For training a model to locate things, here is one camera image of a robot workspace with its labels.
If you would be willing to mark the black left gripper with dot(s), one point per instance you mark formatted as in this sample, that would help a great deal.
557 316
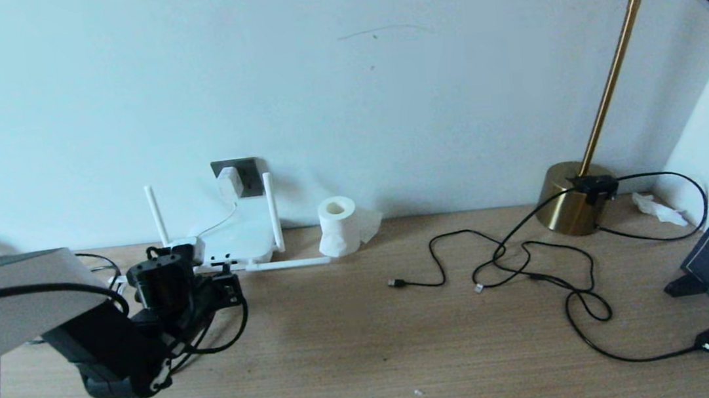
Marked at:
203 297

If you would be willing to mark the white power adapter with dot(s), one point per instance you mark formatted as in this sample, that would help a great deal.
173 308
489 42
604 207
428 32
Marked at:
229 182

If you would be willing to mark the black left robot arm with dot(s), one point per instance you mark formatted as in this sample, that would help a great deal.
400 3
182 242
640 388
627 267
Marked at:
44 317

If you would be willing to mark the white router with antennas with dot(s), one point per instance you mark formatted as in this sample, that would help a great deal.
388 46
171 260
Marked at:
240 244

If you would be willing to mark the white toilet paper roll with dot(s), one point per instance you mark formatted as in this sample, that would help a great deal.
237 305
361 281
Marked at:
338 227

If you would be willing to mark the brass desk lamp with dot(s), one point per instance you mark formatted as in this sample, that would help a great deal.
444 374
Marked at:
568 223

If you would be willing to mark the crumpled white tissue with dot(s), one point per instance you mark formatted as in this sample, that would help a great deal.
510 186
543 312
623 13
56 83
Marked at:
659 210

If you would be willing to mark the black clip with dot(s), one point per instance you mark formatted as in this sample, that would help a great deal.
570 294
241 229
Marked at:
685 286

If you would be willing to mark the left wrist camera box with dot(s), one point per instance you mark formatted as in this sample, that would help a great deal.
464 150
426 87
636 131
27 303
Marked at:
188 249

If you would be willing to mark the grey wall socket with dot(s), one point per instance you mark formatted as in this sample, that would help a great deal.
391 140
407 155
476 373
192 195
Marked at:
252 173

